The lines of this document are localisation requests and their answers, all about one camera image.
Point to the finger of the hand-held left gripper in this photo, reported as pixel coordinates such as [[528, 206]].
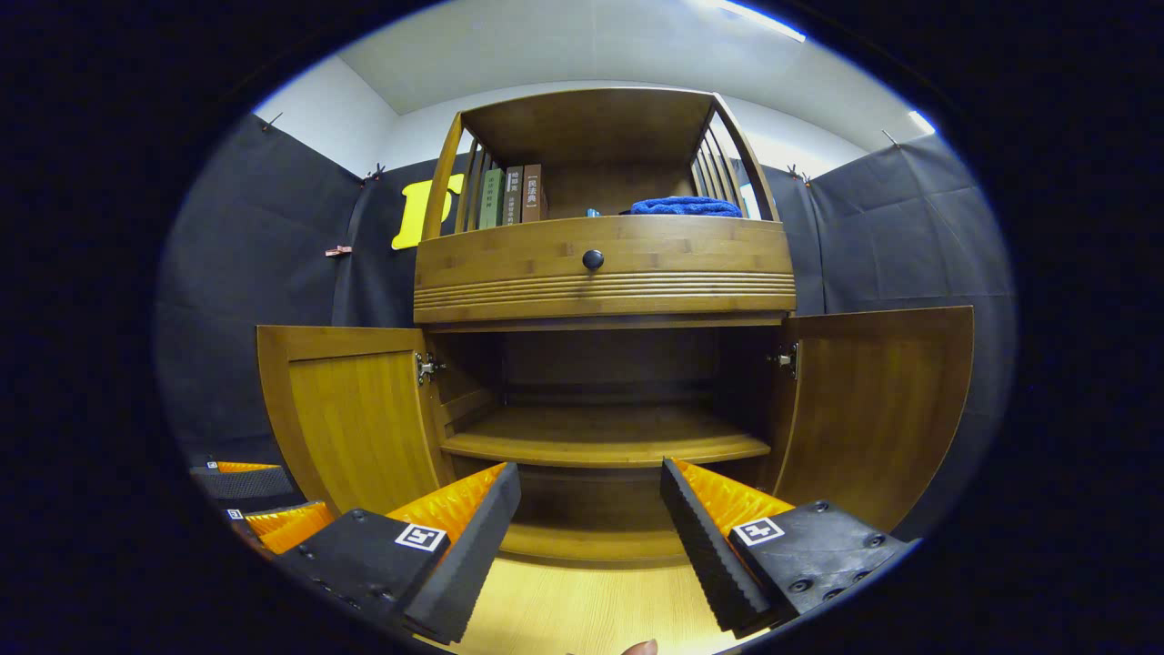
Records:
[[241, 482], [291, 526]]

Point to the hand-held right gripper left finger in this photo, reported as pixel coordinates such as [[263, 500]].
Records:
[[473, 541]]

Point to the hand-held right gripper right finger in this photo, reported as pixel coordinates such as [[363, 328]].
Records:
[[700, 541]]

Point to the wooden cabinet door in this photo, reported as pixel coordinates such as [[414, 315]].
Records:
[[355, 418], [873, 418]]

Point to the wooden double-door shoe cabinet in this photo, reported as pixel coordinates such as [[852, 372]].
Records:
[[591, 127]]

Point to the metal door hinge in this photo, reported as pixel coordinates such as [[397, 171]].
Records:
[[426, 367], [786, 359]]

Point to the wooden drawer with black knob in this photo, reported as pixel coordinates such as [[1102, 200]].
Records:
[[682, 264]]

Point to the blue folded towel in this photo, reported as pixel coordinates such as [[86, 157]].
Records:
[[687, 207]]

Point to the green book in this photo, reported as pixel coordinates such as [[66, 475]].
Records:
[[491, 198]]

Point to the grey-brown book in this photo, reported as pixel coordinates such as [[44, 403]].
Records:
[[514, 196]]

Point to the brown book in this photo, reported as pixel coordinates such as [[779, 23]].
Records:
[[534, 193]]

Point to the black backdrop cloth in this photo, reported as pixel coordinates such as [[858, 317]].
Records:
[[909, 255]]

